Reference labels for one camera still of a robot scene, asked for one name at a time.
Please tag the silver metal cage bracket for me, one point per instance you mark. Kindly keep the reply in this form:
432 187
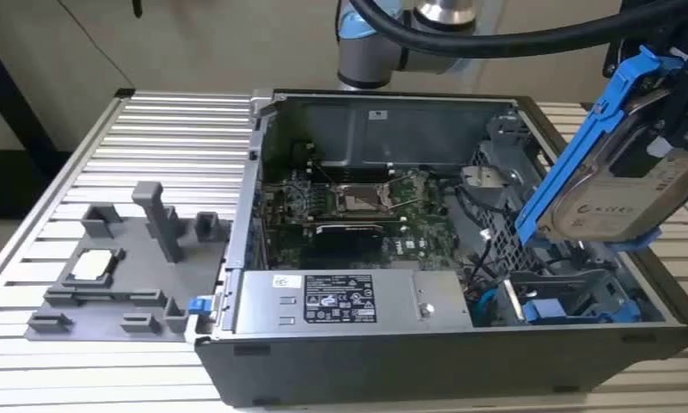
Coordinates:
482 176

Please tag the green motherboard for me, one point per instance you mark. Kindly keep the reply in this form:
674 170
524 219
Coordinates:
419 258

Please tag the black RAM slot bank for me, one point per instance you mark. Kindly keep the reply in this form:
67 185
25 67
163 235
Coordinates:
355 220
349 174

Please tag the small black hanging object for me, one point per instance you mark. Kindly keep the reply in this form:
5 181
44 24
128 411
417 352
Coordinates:
137 8

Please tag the silver CPU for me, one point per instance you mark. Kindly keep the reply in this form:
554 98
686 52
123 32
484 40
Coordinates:
92 264

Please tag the grey metal drive cage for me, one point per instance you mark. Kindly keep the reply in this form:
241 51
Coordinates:
502 232

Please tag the grey metal inner panel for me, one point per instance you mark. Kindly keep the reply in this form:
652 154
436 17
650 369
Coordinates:
424 133

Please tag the open black PC case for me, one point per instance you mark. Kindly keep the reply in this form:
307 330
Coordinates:
379 370

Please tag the locking lever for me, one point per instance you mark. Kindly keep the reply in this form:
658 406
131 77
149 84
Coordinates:
328 174

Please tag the grey power supply unit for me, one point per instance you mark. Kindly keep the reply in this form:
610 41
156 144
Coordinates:
264 310

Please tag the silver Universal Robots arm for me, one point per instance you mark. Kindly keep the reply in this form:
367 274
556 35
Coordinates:
367 56

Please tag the grey parts rack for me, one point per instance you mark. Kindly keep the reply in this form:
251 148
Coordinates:
149 275

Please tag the hard disk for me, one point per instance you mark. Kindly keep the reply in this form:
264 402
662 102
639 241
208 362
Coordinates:
596 202

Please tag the CPU socket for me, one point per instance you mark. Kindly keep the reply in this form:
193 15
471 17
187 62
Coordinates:
361 200

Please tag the black graphics card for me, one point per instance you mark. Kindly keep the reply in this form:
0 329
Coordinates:
344 247

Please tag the blue case latch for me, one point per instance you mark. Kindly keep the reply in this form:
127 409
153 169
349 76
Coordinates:
199 306

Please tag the metal disk bay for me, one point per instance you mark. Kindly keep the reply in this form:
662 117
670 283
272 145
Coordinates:
551 284

